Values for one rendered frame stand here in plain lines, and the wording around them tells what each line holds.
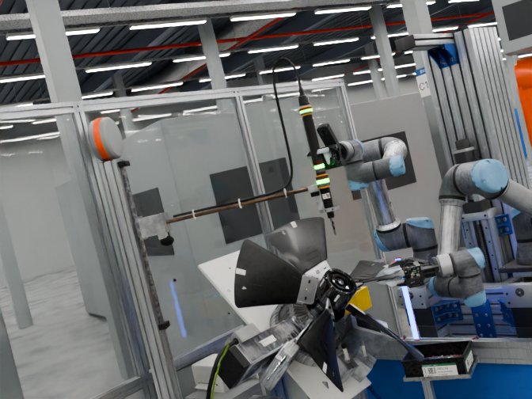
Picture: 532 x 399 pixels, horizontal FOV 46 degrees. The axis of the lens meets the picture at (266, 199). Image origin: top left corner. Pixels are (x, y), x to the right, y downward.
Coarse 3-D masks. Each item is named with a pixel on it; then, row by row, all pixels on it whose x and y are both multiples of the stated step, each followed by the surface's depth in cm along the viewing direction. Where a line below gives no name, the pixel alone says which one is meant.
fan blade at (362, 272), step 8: (360, 264) 238; (368, 264) 237; (376, 264) 236; (384, 264) 236; (352, 272) 232; (360, 272) 230; (368, 272) 227; (376, 272) 226; (400, 272) 228; (360, 280) 218; (368, 280) 218
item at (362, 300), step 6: (360, 288) 261; (366, 288) 262; (360, 294) 258; (366, 294) 261; (354, 300) 257; (360, 300) 258; (366, 300) 261; (360, 306) 257; (366, 306) 260; (348, 312) 260
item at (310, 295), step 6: (306, 276) 207; (306, 282) 207; (312, 282) 208; (300, 288) 207; (312, 288) 208; (300, 294) 207; (306, 294) 208; (312, 294) 208; (300, 300) 207; (306, 300) 208; (312, 300) 208
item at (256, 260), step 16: (240, 256) 201; (256, 256) 202; (272, 256) 204; (256, 272) 201; (272, 272) 203; (288, 272) 205; (240, 288) 197; (256, 288) 200; (272, 288) 202; (288, 288) 204; (240, 304) 196; (256, 304) 199; (272, 304) 202
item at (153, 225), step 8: (152, 216) 222; (160, 216) 221; (136, 224) 224; (144, 224) 222; (152, 224) 222; (160, 224) 222; (168, 224) 226; (144, 232) 223; (152, 232) 222; (160, 232) 222
